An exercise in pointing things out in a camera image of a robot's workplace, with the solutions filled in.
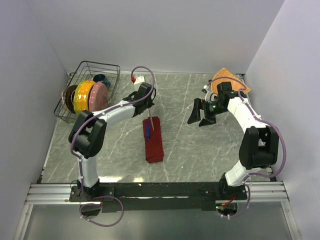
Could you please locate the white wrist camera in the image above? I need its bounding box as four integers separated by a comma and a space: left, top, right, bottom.
201, 85, 218, 103
131, 75, 145, 91

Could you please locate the orange woven fan basket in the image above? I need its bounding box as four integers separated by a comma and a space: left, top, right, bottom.
210, 68, 251, 96

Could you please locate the aluminium extrusion rail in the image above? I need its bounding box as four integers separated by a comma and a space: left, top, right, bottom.
25, 181, 289, 205

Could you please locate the dark teal mug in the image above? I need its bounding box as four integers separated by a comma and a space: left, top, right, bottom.
92, 74, 111, 88

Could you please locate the dark red cloth napkin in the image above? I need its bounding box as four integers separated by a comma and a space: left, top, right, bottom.
142, 116, 164, 164

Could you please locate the yellow green plate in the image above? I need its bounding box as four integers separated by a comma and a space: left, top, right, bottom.
73, 80, 95, 115

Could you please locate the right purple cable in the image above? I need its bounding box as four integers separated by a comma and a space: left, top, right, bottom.
207, 76, 287, 220

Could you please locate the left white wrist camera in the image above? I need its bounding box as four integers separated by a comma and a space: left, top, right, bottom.
131, 75, 145, 91

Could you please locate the dark brown plate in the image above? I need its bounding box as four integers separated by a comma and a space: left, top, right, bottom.
60, 85, 78, 114

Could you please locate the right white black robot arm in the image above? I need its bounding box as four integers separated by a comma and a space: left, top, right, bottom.
187, 81, 279, 200

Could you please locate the pink dotted plate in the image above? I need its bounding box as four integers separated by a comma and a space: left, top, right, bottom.
88, 82, 108, 112

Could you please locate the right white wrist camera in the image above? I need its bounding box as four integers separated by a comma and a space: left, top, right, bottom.
201, 85, 218, 103

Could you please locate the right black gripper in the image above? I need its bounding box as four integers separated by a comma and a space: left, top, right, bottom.
187, 97, 228, 127

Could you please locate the black wire dish rack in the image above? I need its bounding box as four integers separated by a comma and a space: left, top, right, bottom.
53, 60, 121, 124

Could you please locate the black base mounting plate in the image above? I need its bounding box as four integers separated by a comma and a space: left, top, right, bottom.
69, 182, 248, 213

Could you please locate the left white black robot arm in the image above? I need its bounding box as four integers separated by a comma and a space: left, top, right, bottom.
69, 82, 155, 201

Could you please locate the blue handled knife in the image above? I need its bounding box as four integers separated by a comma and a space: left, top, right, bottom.
146, 121, 151, 141

